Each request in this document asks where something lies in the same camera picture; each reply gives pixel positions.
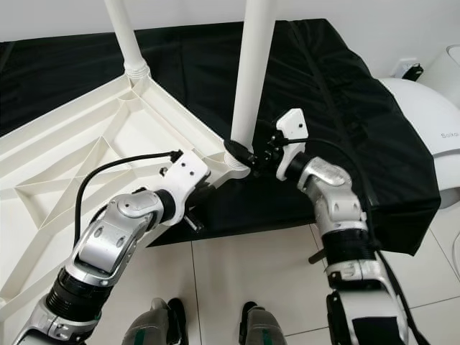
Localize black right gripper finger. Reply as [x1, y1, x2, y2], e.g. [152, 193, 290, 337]
[223, 139, 260, 168]

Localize white plastic table leg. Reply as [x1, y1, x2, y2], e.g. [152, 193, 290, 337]
[104, 0, 150, 81]
[223, 0, 277, 177]

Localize white plastic table top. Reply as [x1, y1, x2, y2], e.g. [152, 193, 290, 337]
[0, 75, 252, 339]

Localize black tablecloth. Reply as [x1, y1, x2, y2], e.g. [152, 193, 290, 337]
[0, 18, 441, 256]

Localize black metal table leg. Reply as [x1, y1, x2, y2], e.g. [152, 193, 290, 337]
[308, 248, 328, 265]

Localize grey robot left leg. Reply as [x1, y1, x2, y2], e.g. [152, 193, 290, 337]
[122, 298, 188, 345]

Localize black power plug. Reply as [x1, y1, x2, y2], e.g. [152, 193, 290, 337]
[402, 65, 424, 82]

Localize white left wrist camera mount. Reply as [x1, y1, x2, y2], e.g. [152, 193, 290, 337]
[158, 149, 211, 225]

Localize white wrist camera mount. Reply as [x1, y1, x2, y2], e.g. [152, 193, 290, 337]
[158, 149, 211, 225]
[275, 108, 308, 182]

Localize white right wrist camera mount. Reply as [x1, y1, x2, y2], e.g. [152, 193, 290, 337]
[275, 108, 308, 182]

